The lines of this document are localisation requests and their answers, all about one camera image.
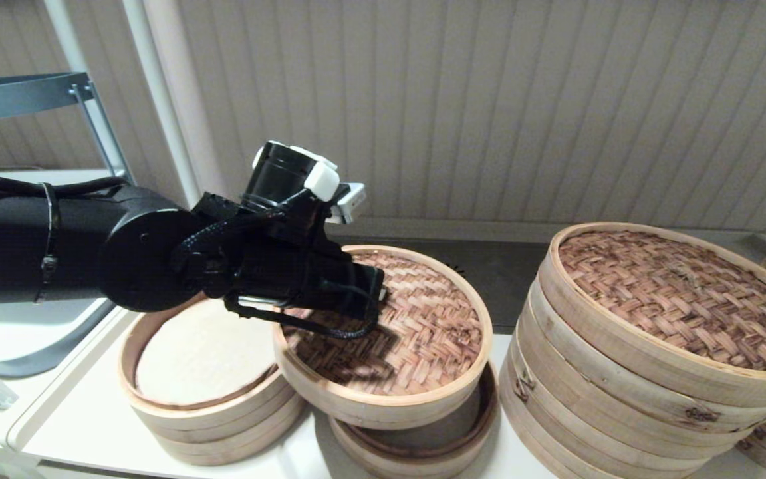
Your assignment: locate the small woven bamboo lid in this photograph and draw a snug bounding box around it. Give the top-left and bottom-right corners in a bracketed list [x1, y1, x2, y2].
[272, 245, 494, 430]

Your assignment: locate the white cloth steamer liner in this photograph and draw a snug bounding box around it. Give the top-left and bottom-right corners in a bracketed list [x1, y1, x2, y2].
[136, 299, 277, 408]

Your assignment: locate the stainless steel vent plate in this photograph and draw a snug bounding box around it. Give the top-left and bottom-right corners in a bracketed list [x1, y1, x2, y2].
[350, 236, 550, 330]

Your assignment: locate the thick white pole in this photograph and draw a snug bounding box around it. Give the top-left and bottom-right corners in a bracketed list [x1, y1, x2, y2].
[124, 0, 201, 204]

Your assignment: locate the grey metal cart upright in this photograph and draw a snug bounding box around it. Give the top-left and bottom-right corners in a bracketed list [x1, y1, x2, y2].
[70, 83, 136, 187]

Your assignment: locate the thin white pole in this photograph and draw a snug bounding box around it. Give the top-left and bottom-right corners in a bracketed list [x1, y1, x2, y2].
[43, 0, 88, 74]

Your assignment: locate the grey cart tray, empty rim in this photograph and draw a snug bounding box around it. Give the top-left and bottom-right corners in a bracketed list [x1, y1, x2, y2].
[0, 72, 94, 122]

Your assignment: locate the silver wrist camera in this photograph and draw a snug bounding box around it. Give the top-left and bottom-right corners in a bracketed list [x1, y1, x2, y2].
[328, 183, 366, 224]

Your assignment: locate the black cable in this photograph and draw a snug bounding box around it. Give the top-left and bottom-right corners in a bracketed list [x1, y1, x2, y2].
[0, 170, 384, 341]

